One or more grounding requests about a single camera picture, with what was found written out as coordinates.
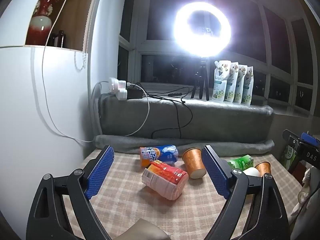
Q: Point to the green snack packet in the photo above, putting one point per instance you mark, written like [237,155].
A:
[287,157]

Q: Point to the blue and orange drink can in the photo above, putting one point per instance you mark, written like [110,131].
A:
[160,155]

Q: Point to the white cloth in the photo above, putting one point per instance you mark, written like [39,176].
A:
[305,187]

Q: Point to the beige cardboard piece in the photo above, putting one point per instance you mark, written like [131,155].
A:
[145,230]

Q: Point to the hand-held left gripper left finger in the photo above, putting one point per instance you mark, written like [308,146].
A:
[100,172]

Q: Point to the black tripod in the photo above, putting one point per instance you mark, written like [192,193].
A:
[200,80]

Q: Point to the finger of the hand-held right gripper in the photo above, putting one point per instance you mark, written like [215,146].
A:
[310,138]

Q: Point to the red and white vase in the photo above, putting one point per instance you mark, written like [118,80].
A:
[41,22]

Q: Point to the checked beige tablecloth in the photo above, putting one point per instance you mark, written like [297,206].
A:
[130,200]

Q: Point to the window frame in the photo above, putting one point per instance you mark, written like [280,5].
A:
[275,62]

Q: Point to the red and orange plastic bottle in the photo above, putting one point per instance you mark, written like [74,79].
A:
[165,180]

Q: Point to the large orange paper cup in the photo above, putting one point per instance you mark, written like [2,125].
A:
[193,161]

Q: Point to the white power strip with plugs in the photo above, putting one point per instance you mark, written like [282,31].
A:
[118,88]

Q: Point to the white and green refill pouch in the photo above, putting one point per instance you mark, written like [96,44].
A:
[238,86]
[247,87]
[220,82]
[231,83]

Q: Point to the dark glass bottle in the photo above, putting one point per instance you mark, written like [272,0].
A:
[60,38]

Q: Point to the wooden wall shelf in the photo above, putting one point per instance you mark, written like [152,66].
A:
[70,15]

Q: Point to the small orange paper cup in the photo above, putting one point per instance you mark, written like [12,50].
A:
[263,168]

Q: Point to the black power adapter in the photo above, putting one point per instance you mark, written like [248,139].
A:
[133,93]

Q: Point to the green plastic bottle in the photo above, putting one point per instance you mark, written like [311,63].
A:
[240,162]

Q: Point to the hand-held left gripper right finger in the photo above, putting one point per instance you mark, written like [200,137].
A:
[215,173]

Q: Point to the grey blanket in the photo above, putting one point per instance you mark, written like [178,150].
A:
[225,122]

